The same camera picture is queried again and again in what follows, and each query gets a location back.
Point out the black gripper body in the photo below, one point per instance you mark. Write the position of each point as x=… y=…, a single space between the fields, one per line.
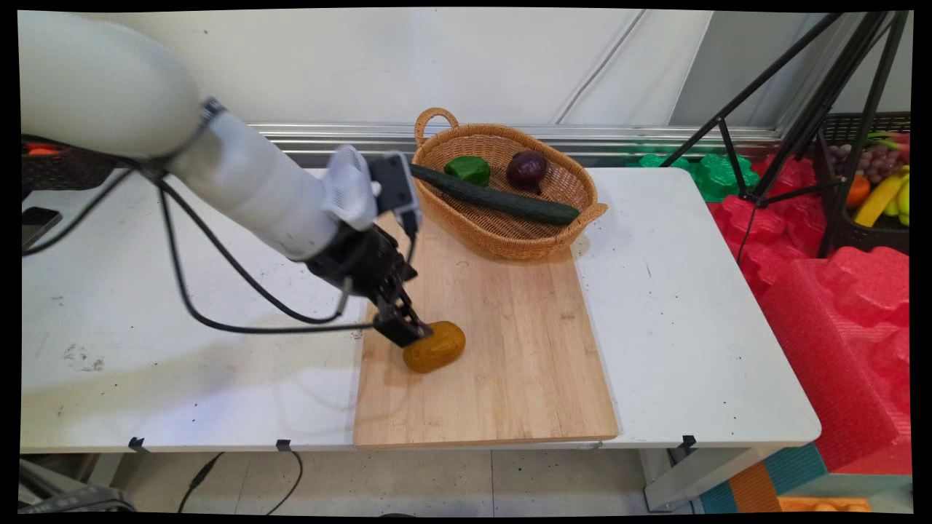
x=360 y=266

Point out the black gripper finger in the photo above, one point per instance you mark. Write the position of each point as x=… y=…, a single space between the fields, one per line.
x=399 y=329
x=408 y=297

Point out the brown yellow potato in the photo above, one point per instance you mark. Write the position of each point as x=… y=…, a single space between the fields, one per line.
x=437 y=348

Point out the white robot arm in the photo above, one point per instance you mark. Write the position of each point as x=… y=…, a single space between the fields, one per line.
x=109 y=87

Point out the bamboo cutting board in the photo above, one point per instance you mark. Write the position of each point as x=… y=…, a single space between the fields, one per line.
x=502 y=349

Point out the woven wicker basket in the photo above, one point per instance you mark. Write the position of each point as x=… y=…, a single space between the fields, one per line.
x=510 y=233

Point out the long green cucumber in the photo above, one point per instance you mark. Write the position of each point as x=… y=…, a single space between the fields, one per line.
x=502 y=200

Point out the green bell pepper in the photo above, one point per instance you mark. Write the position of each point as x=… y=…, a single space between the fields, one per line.
x=468 y=169

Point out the red onion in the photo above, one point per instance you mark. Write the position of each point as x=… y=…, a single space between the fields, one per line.
x=526 y=169

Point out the black crate with orange item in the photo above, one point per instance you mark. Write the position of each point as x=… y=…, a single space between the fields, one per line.
x=73 y=171

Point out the black smartphone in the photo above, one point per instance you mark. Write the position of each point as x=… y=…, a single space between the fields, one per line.
x=40 y=224

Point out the white table leg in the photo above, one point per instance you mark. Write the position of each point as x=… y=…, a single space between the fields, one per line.
x=692 y=477

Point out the small red foam block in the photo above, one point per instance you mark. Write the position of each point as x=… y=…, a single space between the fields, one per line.
x=757 y=225

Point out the black device under table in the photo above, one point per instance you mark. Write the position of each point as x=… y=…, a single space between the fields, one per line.
x=80 y=501

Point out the orange floor mat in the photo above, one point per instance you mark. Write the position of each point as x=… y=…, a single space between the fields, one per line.
x=753 y=489

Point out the teal floor mat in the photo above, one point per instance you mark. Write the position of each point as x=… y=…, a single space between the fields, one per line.
x=797 y=469

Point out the large red foam block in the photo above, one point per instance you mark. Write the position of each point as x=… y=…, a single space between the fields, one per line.
x=837 y=342

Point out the black fruit crate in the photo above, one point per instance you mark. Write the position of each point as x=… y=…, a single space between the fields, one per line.
x=844 y=233

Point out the black tripod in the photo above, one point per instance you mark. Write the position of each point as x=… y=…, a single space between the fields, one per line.
x=823 y=109

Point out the orange fruit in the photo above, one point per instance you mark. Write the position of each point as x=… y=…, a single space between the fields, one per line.
x=858 y=191

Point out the yellow banana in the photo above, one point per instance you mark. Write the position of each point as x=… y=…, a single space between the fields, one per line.
x=877 y=200

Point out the purple grape bunch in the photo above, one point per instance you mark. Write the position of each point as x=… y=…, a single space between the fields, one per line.
x=870 y=164

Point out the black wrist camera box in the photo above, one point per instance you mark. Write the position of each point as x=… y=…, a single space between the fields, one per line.
x=395 y=185

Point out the aluminium frame rail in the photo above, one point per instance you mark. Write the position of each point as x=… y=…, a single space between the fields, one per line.
x=582 y=135

